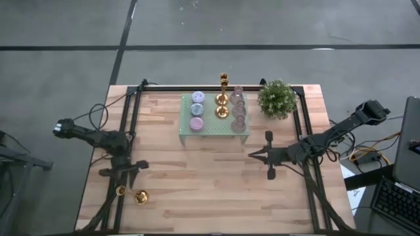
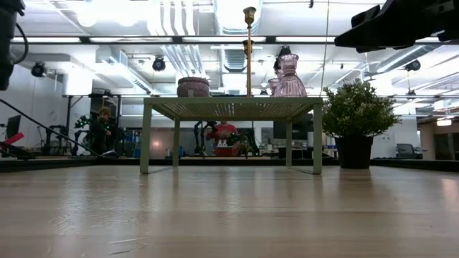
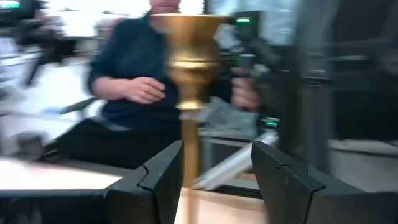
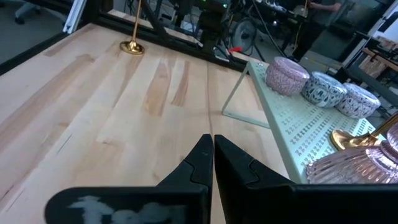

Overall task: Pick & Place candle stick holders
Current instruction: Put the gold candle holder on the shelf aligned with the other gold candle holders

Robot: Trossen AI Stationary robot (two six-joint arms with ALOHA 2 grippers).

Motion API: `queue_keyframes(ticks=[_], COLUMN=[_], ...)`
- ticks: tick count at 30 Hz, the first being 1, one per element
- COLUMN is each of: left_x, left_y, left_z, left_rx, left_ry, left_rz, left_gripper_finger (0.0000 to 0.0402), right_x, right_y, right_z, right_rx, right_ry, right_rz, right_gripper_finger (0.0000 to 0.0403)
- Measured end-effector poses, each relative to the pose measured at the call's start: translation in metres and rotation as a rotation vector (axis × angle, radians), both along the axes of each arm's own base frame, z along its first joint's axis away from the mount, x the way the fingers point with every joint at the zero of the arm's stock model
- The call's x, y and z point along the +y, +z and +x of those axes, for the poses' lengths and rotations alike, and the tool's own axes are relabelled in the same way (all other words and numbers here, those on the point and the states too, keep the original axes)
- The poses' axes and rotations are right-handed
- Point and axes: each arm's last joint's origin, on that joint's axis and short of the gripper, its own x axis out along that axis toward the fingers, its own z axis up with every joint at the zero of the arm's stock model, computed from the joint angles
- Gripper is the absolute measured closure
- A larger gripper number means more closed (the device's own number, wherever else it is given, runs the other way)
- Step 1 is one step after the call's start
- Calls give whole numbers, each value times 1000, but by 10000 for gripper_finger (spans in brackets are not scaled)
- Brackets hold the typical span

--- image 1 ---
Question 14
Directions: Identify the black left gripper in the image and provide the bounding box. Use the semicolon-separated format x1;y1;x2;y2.
98;156;150;190

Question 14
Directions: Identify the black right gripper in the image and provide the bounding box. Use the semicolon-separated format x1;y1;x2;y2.
248;130;296;180

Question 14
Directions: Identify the gold candlestick holder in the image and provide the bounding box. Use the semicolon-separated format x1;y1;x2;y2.
215;78;230;119
215;72;230;106
115;185;150;206

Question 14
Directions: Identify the pink candle tin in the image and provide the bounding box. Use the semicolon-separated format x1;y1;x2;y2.
189;117;205;132

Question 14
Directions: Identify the blue floral candle tin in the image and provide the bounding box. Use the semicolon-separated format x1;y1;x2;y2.
190;103;205;117

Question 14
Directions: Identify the white floral candle tin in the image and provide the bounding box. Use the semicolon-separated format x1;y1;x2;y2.
191;90;206;105

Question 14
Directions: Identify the green perforated metal shelf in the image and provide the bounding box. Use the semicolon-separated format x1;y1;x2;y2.
178;92;250;148

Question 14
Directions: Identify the potted green plant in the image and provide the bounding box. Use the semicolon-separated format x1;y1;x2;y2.
257;78;299;121

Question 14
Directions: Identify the white paper sheet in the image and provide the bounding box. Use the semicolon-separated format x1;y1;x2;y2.
339;163;367;217

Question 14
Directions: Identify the black desk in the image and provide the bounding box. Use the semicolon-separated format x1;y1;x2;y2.
343;163;420;236

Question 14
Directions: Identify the black power adapter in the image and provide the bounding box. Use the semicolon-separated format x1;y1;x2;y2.
359;153;381;167

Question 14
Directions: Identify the black keyboard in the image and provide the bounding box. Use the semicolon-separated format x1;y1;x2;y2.
369;176;420;234

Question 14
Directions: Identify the grey laptop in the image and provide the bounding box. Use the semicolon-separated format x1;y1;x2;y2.
392;96;420;193

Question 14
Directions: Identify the black aluminium frame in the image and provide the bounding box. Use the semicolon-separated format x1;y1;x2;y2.
77;77;355;235

